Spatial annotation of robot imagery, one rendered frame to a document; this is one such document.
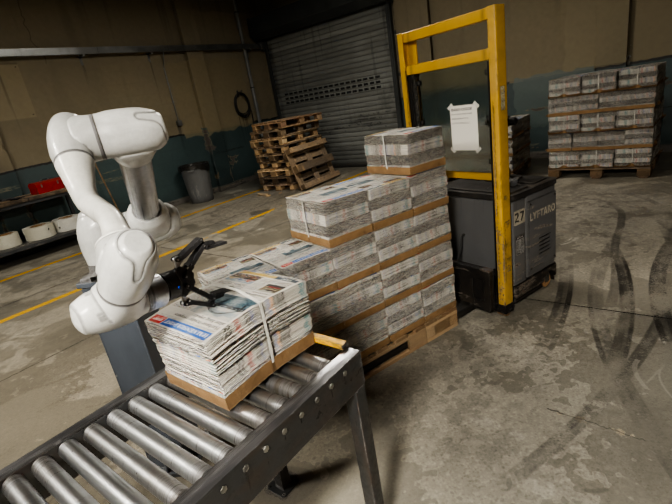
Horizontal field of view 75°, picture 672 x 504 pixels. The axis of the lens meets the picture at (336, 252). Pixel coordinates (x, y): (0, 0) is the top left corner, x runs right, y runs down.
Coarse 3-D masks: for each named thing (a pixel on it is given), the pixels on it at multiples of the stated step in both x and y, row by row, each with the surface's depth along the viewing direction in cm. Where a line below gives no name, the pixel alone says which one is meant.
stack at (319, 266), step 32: (256, 256) 227; (288, 256) 219; (320, 256) 215; (352, 256) 228; (384, 256) 240; (416, 256) 254; (320, 288) 220; (352, 288) 231; (384, 288) 245; (320, 320) 223; (384, 320) 249; (416, 320) 265; (320, 352) 227; (384, 352) 254
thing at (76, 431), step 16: (144, 384) 135; (112, 400) 130; (128, 400) 129; (96, 416) 124; (64, 432) 119; (80, 432) 119; (112, 432) 126; (48, 448) 114; (16, 464) 110; (64, 464) 116; (0, 480) 106; (32, 480) 111; (0, 496) 106; (48, 496) 114
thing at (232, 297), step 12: (204, 288) 139; (216, 288) 137; (216, 300) 128; (228, 300) 126; (240, 300) 125; (252, 300) 124; (264, 300) 122; (252, 312) 119; (264, 312) 123; (264, 336) 124; (264, 348) 125; (276, 348) 128; (264, 360) 125
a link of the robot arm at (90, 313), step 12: (96, 288) 95; (84, 300) 95; (96, 300) 96; (144, 300) 102; (72, 312) 95; (84, 312) 94; (96, 312) 95; (108, 312) 96; (120, 312) 97; (132, 312) 99; (144, 312) 105; (84, 324) 94; (96, 324) 95; (108, 324) 97; (120, 324) 100
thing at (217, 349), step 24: (168, 312) 125; (192, 312) 123; (216, 312) 120; (240, 312) 117; (168, 336) 118; (192, 336) 111; (216, 336) 110; (240, 336) 116; (168, 360) 128; (192, 360) 117; (216, 360) 111; (240, 360) 118; (192, 384) 124; (216, 384) 115; (240, 384) 118
